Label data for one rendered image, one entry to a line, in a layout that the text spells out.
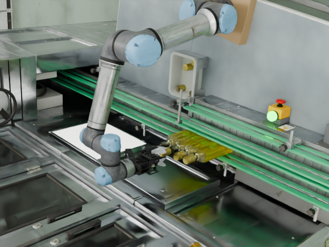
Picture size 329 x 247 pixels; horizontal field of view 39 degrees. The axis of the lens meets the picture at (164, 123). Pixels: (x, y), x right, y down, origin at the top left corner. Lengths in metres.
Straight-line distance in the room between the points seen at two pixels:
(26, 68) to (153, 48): 1.12
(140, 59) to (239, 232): 0.75
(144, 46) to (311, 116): 0.78
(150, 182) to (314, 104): 0.76
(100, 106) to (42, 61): 0.94
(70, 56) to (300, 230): 1.60
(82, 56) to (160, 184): 1.10
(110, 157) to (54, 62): 1.10
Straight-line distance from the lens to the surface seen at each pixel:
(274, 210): 2.03
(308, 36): 2.00
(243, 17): 2.12
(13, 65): 2.62
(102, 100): 1.82
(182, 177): 2.11
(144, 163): 1.88
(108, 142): 1.74
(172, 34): 1.78
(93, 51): 2.87
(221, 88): 2.30
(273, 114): 2.02
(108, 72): 1.81
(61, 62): 2.76
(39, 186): 2.11
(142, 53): 1.67
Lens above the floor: 2.48
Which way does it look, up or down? 41 degrees down
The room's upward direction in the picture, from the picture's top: 106 degrees counter-clockwise
